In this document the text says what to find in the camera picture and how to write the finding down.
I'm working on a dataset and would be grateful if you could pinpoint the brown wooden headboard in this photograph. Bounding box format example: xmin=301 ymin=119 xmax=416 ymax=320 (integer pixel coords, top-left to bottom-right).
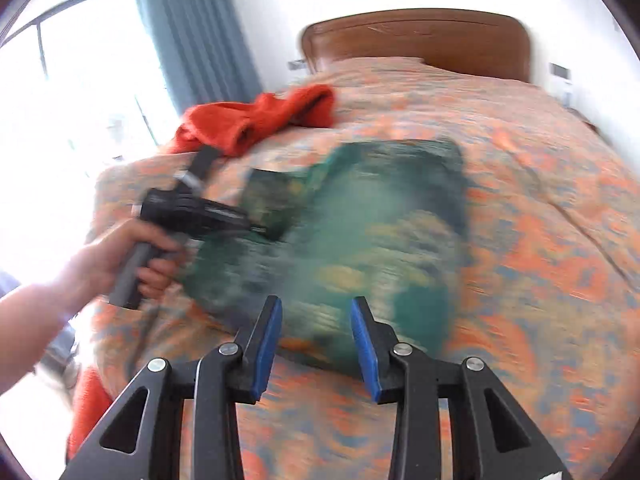
xmin=300 ymin=8 xmax=532 ymax=84

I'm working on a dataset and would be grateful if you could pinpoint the bed with orange floral bedspread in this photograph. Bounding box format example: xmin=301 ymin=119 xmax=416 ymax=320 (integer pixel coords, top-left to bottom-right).
xmin=75 ymin=56 xmax=640 ymax=480

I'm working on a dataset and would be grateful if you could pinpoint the red bed sheet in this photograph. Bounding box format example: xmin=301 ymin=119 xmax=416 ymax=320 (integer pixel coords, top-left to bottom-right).
xmin=66 ymin=364 xmax=114 ymax=461

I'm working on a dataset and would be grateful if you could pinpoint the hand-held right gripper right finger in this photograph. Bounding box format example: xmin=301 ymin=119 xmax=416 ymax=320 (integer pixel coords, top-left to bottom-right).
xmin=349 ymin=296 xmax=574 ymax=480

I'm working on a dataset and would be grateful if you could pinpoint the green patterned jacket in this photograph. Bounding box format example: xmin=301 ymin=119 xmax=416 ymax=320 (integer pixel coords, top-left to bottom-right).
xmin=179 ymin=139 xmax=474 ymax=377

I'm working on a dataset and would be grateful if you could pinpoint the person's left forearm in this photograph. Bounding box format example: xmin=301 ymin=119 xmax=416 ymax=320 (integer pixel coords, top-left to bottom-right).
xmin=0 ymin=259 xmax=101 ymax=402

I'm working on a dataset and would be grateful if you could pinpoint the orange-red garment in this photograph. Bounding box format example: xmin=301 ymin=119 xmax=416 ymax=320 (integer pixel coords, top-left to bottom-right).
xmin=172 ymin=84 xmax=336 ymax=159

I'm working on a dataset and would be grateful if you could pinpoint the person's left hand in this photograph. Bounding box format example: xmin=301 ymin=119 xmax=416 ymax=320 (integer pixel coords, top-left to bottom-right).
xmin=74 ymin=219 xmax=187 ymax=302

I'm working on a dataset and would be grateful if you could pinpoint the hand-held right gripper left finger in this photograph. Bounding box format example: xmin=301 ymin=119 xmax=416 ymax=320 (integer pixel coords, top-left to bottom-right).
xmin=60 ymin=295 xmax=284 ymax=480

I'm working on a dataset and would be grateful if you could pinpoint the window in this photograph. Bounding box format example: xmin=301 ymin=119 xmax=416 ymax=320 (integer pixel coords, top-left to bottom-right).
xmin=0 ymin=0 xmax=182 ymax=221

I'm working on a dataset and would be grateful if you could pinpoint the blue-grey curtain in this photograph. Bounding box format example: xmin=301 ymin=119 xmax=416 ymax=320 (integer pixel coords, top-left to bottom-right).
xmin=130 ymin=0 xmax=264 ymax=117

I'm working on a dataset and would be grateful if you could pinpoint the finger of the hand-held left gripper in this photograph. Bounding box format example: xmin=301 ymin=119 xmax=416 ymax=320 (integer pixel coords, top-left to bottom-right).
xmin=246 ymin=219 xmax=284 ymax=242

